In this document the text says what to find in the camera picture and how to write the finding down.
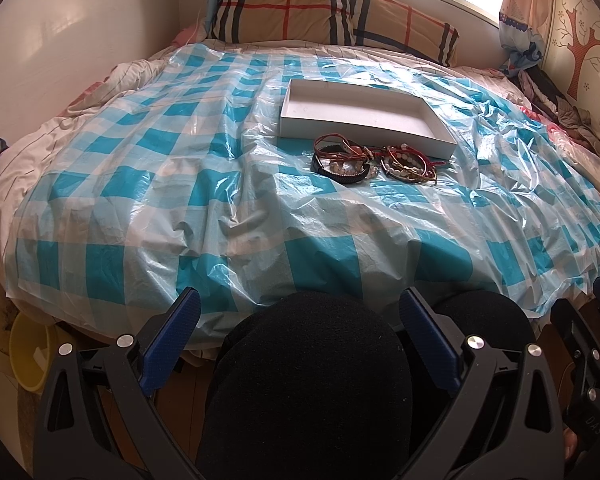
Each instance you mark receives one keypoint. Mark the blue white checkered plastic sheet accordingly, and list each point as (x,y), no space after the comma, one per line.
(290,194)

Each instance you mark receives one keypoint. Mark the white shallow cardboard box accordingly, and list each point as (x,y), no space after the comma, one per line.
(364,115)

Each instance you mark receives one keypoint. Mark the pile of dark clothes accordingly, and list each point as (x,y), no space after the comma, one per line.
(548,101)

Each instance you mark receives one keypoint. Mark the blue patterned curtain right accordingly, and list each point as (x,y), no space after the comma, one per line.
(522,25)

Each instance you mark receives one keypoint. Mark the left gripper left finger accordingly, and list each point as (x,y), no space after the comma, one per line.
(73,439)

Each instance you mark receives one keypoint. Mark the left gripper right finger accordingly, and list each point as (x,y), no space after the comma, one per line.
(504,420)

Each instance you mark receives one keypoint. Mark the tree decorated headboard panel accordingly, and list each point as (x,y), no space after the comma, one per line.
(572,57)

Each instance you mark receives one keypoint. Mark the plaid beige pillow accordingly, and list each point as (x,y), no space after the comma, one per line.
(383,24)

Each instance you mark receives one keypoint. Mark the yellow plastic basin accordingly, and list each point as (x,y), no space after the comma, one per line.
(30,346)

